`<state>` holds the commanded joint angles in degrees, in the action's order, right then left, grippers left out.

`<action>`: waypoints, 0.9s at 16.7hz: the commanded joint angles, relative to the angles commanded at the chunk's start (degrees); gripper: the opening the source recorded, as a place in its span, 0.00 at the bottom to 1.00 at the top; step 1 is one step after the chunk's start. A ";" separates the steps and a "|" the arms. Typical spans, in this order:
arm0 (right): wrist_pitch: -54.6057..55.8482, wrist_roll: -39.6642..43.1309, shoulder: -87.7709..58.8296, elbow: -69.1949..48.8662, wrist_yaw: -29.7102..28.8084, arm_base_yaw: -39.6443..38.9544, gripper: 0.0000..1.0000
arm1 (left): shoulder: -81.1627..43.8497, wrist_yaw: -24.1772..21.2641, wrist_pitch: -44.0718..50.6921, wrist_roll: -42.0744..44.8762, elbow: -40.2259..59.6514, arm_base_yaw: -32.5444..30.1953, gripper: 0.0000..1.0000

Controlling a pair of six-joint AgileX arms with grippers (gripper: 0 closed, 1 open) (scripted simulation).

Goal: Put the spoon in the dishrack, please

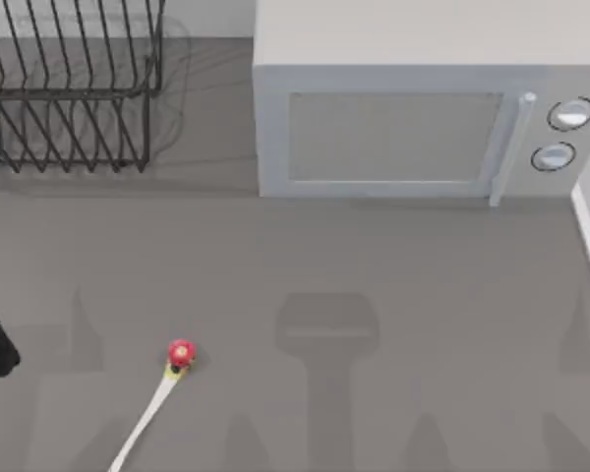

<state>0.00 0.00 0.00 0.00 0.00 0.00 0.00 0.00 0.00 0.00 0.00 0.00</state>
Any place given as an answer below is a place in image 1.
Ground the white spoon with red topping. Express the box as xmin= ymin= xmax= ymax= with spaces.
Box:
xmin=106 ymin=337 xmax=199 ymax=472

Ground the microwave oven door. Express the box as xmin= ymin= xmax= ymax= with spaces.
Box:
xmin=258 ymin=66 xmax=537 ymax=200

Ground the small microwave knob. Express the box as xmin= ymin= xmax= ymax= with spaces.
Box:
xmin=530 ymin=142 xmax=577 ymax=173

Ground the large microwave knob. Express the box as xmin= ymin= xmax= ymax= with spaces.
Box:
xmin=547 ymin=96 xmax=590 ymax=133

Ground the microwave door handle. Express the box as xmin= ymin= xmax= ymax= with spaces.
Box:
xmin=488 ymin=91 xmax=538 ymax=208

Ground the black wire dish rack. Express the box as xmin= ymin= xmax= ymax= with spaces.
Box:
xmin=0 ymin=0 xmax=167 ymax=174

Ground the pale microwave oven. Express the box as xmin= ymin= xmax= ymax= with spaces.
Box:
xmin=252 ymin=0 xmax=590 ymax=207

